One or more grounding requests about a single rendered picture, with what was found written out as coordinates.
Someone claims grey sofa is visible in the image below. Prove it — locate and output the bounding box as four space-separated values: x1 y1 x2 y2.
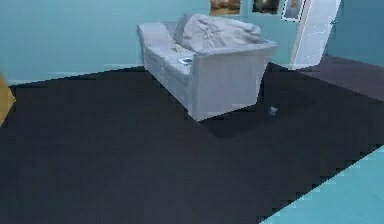
136 13 279 122

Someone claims grey blanket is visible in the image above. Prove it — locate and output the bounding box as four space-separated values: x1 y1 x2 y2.
173 13 263 54

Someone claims orange framed picture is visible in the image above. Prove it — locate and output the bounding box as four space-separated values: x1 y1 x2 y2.
209 0 242 16

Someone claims dark framed picture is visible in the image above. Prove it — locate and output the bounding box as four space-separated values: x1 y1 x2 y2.
252 0 281 15

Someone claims white framed picture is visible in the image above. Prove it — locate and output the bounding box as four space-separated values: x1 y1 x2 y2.
281 0 306 22

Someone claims white room door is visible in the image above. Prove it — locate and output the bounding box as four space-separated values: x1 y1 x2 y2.
289 0 343 71

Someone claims yellow wooden furniture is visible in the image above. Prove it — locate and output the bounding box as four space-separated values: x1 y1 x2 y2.
0 70 17 127

